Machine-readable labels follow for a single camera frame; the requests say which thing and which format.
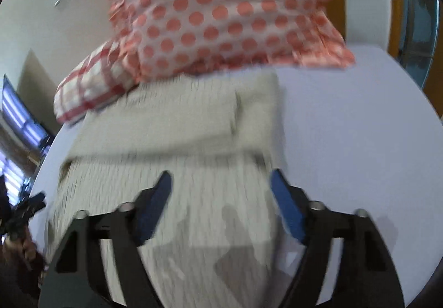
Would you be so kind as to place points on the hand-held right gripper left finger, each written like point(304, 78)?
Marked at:
point(156, 202)

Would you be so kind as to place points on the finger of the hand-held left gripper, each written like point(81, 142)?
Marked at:
point(34, 202)

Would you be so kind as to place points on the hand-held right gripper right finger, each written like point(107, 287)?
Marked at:
point(286, 204)

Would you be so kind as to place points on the cream knit sweater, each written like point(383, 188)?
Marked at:
point(193, 155)

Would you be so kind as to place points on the person's left forearm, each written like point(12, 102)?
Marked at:
point(17, 277)

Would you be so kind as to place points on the person's left hand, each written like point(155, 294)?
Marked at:
point(28, 248)

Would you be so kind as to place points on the window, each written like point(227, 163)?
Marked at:
point(20, 124)

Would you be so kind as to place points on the lavender bed sheet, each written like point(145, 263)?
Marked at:
point(353, 142)

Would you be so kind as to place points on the red checked pillow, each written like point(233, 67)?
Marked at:
point(91, 85)

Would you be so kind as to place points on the pink polka dot pillow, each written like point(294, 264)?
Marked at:
point(221, 14)

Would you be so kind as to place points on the glass door pane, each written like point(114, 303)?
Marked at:
point(417, 21)

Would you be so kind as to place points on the wooden door frame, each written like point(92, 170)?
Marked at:
point(394, 0)

